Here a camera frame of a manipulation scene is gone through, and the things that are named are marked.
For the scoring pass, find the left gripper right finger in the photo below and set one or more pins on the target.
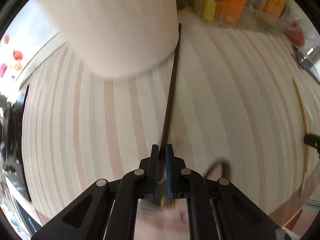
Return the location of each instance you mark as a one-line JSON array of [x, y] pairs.
[[216, 209]]

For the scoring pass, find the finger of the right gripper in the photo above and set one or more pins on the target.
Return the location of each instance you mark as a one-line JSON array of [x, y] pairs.
[[313, 141]]

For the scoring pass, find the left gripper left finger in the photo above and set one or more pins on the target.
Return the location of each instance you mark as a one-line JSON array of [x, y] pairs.
[[106, 209]]

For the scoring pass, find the dark chopstick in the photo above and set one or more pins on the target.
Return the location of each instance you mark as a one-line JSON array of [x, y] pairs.
[[169, 107]]

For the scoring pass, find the striped cat table mat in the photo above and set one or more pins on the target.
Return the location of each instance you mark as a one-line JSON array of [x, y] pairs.
[[240, 97]]

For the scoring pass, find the black gas stove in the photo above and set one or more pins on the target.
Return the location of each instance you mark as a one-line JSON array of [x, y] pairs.
[[11, 143]]

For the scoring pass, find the plastic bag with red item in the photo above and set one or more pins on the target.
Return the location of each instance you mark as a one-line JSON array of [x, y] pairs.
[[295, 34]]

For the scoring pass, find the clear plastic organizer tray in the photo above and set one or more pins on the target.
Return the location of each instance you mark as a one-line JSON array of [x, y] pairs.
[[267, 16]]

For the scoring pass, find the orange seasoning box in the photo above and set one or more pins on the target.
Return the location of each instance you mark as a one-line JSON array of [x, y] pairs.
[[235, 2]]

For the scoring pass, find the yellow seasoning box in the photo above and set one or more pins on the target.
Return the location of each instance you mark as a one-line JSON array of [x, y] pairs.
[[209, 10]]

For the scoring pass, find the cream cylindrical utensil holder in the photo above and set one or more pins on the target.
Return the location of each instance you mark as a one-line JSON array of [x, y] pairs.
[[117, 38]]

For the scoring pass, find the colourful wall stickers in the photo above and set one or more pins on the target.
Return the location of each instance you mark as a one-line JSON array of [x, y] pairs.
[[10, 59]]

